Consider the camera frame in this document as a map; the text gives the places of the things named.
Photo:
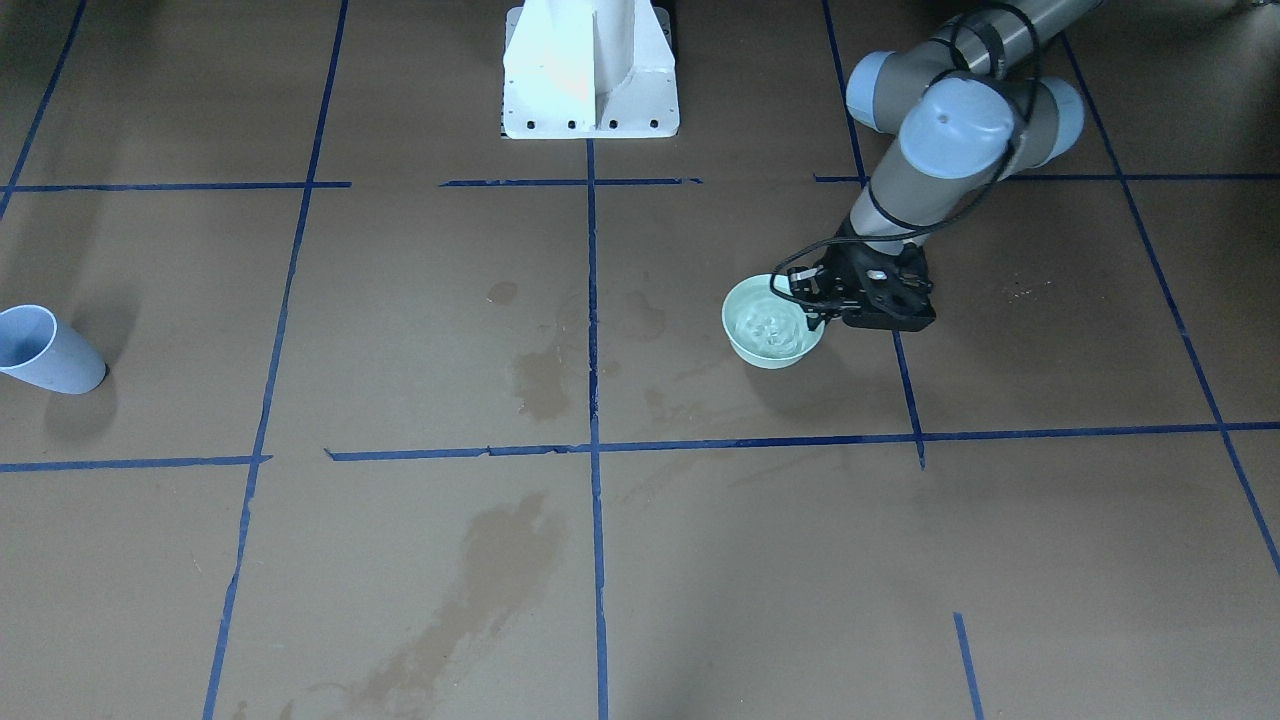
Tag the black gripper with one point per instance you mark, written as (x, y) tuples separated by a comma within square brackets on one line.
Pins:
[(841, 272)]

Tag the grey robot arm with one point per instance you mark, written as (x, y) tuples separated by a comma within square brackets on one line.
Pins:
[(966, 109)]

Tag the green bowl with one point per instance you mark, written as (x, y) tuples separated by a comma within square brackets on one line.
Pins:
[(765, 328)]

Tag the blue plastic cup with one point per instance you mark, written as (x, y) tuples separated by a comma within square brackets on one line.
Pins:
[(39, 349)]

